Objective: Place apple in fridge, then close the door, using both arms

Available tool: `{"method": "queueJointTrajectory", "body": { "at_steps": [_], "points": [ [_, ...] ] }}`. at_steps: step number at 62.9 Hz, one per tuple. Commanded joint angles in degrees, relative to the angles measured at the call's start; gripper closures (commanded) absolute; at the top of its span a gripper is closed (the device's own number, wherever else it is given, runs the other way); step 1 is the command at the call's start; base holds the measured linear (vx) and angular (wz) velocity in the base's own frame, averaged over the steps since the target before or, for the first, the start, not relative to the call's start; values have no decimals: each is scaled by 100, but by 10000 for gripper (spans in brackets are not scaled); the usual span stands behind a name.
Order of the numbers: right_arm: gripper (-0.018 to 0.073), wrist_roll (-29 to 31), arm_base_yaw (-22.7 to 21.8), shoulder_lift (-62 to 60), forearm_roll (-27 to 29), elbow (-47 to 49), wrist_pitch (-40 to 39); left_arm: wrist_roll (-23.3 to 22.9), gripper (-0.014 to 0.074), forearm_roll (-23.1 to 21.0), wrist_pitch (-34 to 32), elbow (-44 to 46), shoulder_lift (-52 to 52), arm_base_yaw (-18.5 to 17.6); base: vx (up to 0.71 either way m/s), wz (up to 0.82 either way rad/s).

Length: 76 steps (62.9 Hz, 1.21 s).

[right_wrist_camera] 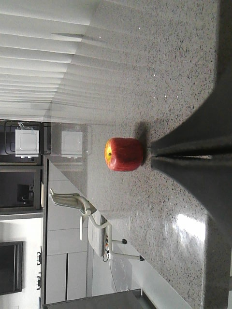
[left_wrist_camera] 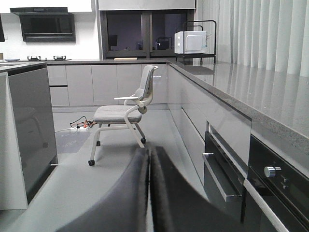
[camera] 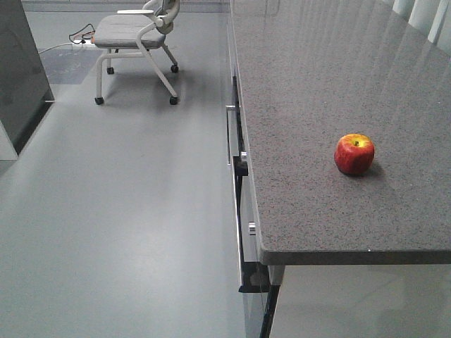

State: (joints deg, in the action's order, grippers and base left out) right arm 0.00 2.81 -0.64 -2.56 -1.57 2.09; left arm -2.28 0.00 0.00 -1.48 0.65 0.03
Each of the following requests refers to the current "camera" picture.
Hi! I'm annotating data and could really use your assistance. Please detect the red yellow apple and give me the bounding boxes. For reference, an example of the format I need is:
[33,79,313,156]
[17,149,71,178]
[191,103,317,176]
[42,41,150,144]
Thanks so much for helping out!
[334,134,375,175]

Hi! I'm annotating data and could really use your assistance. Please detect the silver round knob lower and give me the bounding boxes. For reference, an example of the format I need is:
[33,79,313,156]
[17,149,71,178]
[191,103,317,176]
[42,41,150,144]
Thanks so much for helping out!
[248,222,256,235]

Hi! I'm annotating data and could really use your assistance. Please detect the grey speckled kitchen counter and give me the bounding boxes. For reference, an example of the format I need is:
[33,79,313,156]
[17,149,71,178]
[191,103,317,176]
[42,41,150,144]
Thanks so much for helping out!
[231,1,450,337]

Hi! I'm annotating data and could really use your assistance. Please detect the grey white office chair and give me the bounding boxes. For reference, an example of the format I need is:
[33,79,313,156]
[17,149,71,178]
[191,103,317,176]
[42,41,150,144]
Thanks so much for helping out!
[94,1,180,105]

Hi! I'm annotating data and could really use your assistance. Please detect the dark grey cabinet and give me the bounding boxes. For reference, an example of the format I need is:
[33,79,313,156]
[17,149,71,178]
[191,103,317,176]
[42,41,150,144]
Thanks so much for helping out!
[1,1,54,161]

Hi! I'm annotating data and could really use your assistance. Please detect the silver drawer handle bar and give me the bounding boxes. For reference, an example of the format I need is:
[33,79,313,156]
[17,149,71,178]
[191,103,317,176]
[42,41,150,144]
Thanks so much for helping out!
[225,105,240,165]

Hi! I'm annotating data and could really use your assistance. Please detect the black orange floor cables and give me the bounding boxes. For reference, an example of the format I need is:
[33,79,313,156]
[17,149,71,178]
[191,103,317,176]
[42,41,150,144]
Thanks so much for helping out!
[68,23,97,44]

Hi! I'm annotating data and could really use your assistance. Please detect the white power strip cable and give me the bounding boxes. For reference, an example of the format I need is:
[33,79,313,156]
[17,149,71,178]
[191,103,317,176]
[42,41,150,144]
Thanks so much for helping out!
[37,39,96,56]

